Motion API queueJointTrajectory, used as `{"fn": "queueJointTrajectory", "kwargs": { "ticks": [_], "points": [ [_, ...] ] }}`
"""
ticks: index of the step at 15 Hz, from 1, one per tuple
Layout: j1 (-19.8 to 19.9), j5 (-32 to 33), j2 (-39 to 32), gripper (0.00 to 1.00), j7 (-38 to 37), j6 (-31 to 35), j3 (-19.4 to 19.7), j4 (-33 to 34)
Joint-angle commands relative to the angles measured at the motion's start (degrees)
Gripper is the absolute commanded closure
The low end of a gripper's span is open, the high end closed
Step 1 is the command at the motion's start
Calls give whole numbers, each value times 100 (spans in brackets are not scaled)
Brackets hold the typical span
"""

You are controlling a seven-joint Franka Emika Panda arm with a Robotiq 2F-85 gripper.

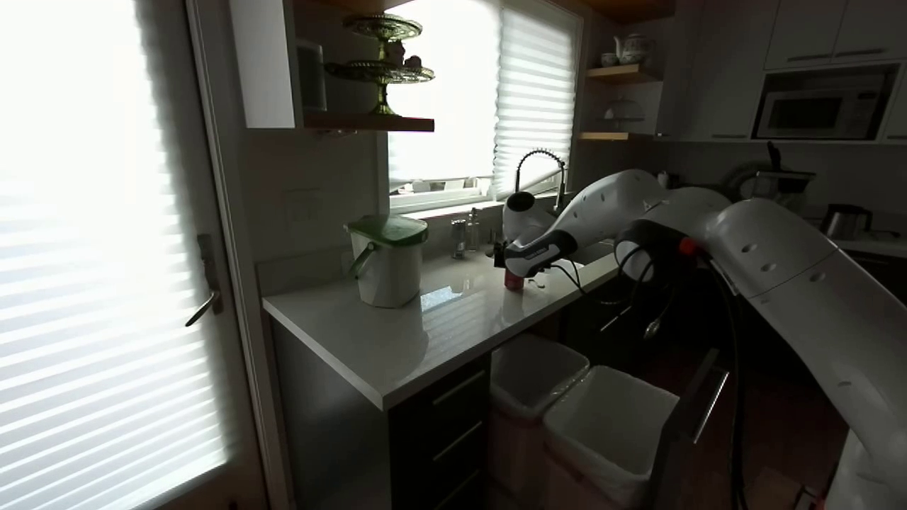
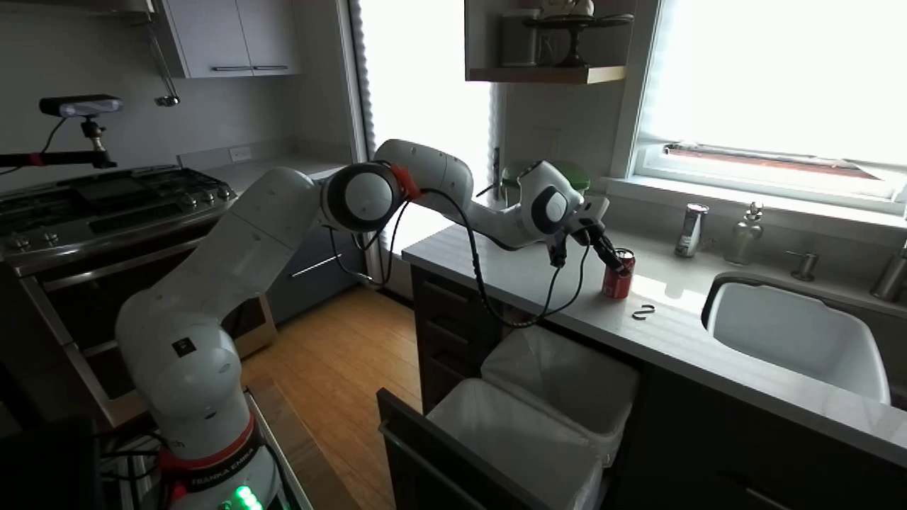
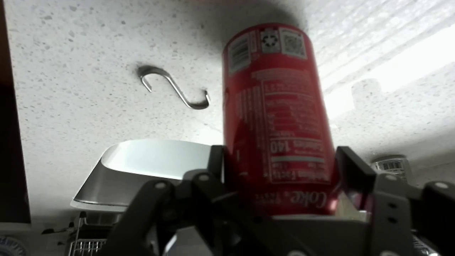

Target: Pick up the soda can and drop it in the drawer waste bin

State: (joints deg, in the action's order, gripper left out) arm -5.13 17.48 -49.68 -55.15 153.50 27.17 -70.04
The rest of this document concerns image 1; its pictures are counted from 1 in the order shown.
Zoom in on white pail with green lid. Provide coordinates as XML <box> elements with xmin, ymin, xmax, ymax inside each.
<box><xmin>345</xmin><ymin>214</ymin><xmax>427</xmax><ymax>309</ymax></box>

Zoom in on white window blind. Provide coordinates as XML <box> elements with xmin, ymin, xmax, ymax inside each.
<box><xmin>494</xmin><ymin>4</ymin><xmax>579</xmax><ymax>191</ymax></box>

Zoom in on wooden wall shelf left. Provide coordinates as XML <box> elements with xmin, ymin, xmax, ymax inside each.
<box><xmin>300</xmin><ymin>109</ymin><xmax>433</xmax><ymax>132</ymax></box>

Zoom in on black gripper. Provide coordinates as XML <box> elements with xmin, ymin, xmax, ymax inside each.
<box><xmin>494</xmin><ymin>228</ymin><xmax>579</xmax><ymax>278</ymax></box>

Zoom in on dark base cabinet drawers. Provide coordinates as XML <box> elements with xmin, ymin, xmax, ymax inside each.
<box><xmin>389</xmin><ymin>357</ymin><xmax>491</xmax><ymax>510</ymax></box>

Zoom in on chrome kitchen faucet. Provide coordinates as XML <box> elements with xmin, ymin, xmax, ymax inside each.
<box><xmin>503</xmin><ymin>146</ymin><xmax>568</xmax><ymax>239</ymax></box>

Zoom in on built-in microwave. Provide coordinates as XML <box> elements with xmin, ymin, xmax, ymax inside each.
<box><xmin>753</xmin><ymin>65</ymin><xmax>895</xmax><ymax>140</ymax></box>

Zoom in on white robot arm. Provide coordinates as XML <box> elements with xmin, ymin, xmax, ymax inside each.
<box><xmin>495</xmin><ymin>170</ymin><xmax>907</xmax><ymax>510</ymax></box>

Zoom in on coffee maker on counter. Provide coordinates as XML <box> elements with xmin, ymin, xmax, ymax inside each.
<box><xmin>724</xmin><ymin>140</ymin><xmax>814</xmax><ymax>203</ymax></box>

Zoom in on green tiered cake stand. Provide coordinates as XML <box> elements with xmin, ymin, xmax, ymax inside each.
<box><xmin>325</xmin><ymin>14</ymin><xmax>433</xmax><ymax>116</ymax></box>

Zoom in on red soda can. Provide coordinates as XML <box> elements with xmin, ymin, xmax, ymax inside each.
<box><xmin>505</xmin><ymin>272</ymin><xmax>524</xmax><ymax>292</ymax></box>

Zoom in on dark pull-out drawer front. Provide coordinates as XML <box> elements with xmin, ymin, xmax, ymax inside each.
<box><xmin>646</xmin><ymin>349</ymin><xmax>729</xmax><ymax>510</ymax></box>

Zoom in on white upper cabinet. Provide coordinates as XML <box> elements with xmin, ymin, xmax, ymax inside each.
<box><xmin>230</xmin><ymin>0</ymin><xmax>298</xmax><ymax>126</ymax></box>

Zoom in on wooden corner shelves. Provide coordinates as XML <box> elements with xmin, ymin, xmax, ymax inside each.
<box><xmin>582</xmin><ymin>65</ymin><xmax>663</xmax><ymax>140</ymax></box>

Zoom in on rear white lined waste bin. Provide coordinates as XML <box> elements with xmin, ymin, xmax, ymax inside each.
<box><xmin>488</xmin><ymin>334</ymin><xmax>589</xmax><ymax>506</ymax></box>

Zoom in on metal kettle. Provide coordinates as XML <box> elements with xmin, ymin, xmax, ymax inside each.
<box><xmin>824</xmin><ymin>203</ymin><xmax>874</xmax><ymax>239</ymax></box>

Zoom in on door lever handle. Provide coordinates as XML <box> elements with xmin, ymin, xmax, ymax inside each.
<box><xmin>184</xmin><ymin>232</ymin><xmax>225</xmax><ymax>329</ymax></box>

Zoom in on white lined waste bin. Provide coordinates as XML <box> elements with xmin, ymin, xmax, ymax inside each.
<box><xmin>488</xmin><ymin>334</ymin><xmax>589</xmax><ymax>506</ymax></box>
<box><xmin>541</xmin><ymin>366</ymin><xmax>681</xmax><ymax>510</ymax></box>

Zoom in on front white lined waste bin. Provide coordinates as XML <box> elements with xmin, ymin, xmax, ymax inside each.
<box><xmin>541</xmin><ymin>366</ymin><xmax>681</xmax><ymax>510</ymax></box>

